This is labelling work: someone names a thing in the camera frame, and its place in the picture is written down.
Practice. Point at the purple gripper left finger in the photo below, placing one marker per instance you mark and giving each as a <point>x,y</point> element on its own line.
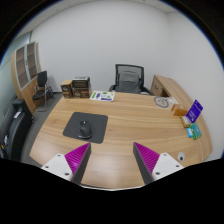
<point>70,166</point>

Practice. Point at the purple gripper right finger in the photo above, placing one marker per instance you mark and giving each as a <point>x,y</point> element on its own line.
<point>152,165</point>

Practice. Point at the dark grey computer mouse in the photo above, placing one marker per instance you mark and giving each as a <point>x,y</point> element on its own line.
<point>85,130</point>

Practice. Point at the dark grey mouse pad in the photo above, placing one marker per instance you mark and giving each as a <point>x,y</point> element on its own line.
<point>98,125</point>

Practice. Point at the teal small packet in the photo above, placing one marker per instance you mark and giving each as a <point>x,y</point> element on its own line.
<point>189,132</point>

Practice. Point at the yellow small box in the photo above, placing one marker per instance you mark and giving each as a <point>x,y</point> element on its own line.
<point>185,121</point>

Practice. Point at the green packet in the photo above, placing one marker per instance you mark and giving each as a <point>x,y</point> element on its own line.
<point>195,131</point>

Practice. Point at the orange brown box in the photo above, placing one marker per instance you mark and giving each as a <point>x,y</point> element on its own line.
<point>179,110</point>

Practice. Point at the white green printed sheet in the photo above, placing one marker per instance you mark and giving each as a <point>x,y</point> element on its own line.
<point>102,96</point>

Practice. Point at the purple standing card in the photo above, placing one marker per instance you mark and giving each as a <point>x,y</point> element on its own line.
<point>194,111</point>

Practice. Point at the small brown cardboard box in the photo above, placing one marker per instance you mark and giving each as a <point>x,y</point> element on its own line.
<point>66,88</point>

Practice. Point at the black printer machine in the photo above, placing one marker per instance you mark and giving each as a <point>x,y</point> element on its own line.
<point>14,129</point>

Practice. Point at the large dark cardboard box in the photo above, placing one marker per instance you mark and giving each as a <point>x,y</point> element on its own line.
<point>81,87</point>

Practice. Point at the wooden side cabinet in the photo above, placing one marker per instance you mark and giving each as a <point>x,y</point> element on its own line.
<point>168,87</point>

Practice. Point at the black visitor chair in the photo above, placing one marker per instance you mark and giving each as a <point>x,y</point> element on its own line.
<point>42,89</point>

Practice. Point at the grey mesh office chair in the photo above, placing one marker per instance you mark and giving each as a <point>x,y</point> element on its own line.
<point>129,79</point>

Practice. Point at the wooden glass-door cabinet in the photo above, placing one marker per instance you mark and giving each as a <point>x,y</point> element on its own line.
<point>25,66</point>

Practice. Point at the white desk cable grommet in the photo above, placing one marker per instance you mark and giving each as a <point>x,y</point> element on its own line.
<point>181,156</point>

